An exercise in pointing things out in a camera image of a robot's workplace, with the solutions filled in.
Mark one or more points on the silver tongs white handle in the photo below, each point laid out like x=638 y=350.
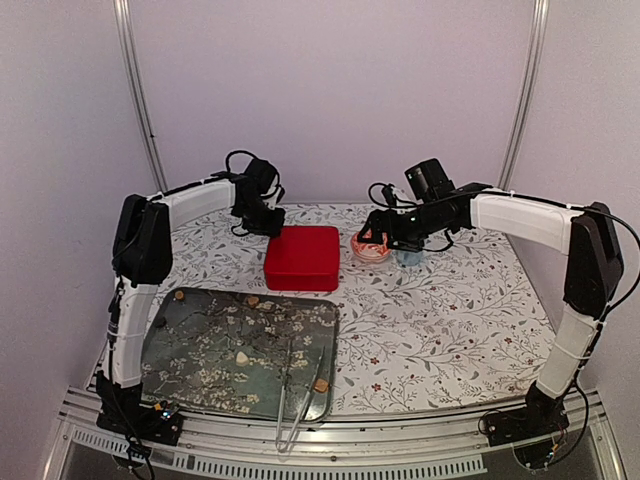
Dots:
x=298 y=398

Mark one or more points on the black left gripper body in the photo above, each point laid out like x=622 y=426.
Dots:
x=258 y=220

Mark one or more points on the right aluminium post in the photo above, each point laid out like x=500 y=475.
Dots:
x=532 y=65

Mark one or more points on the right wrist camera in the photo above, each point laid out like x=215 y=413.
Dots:
x=389 y=194

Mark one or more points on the light blue mug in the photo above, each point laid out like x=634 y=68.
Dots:
x=408 y=259

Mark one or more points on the aluminium post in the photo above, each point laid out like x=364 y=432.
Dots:
x=532 y=65
x=126 y=38

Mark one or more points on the caramel square chocolate right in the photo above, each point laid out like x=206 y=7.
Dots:
x=321 y=386

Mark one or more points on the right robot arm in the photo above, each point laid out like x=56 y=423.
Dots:
x=571 y=252

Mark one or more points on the white teardrop chocolate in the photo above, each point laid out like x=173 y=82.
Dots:
x=242 y=359

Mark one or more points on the aluminium front rail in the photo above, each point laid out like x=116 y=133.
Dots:
x=437 y=445

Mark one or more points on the red patterned small bowl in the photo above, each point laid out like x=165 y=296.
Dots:
x=368 y=252

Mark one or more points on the blue floral glass tray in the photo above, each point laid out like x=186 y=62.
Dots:
x=191 y=360

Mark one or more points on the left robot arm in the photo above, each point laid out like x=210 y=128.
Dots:
x=249 y=188

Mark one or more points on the left aluminium post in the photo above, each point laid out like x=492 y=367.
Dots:
x=126 y=38

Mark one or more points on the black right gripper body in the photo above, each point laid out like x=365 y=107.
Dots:
x=408 y=234

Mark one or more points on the red box lid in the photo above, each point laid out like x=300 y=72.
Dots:
x=303 y=259

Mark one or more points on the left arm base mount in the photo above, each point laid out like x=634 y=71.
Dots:
x=128 y=417

